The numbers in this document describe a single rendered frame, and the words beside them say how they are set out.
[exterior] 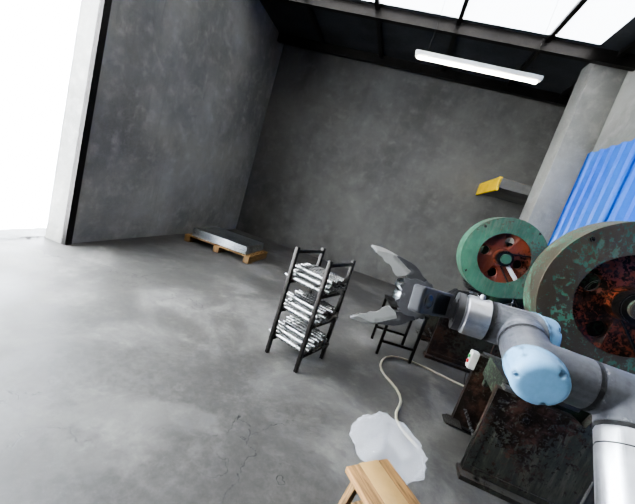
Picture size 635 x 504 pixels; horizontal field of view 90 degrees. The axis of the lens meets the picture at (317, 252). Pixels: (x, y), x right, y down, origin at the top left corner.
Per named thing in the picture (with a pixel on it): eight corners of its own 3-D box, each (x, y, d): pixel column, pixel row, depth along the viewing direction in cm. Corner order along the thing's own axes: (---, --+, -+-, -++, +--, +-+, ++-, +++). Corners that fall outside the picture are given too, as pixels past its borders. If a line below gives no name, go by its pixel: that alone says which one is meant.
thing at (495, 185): (495, 189, 523) (501, 173, 518) (475, 194, 644) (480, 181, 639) (555, 206, 506) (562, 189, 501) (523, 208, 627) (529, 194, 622)
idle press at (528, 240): (417, 362, 344) (478, 206, 314) (407, 329, 441) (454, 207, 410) (564, 416, 325) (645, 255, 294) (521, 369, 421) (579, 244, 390)
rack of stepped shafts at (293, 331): (300, 376, 252) (336, 263, 236) (259, 347, 275) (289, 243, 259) (327, 360, 289) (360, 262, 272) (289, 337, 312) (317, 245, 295)
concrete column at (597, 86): (479, 335, 515) (598, 56, 440) (473, 327, 554) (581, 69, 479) (506, 345, 508) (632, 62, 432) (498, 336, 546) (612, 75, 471)
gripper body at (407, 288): (393, 309, 69) (451, 328, 65) (391, 312, 61) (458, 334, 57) (403, 275, 69) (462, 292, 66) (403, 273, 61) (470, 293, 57)
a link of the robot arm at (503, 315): (571, 335, 51) (555, 311, 58) (497, 312, 54) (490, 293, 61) (550, 374, 54) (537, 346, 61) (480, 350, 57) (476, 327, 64)
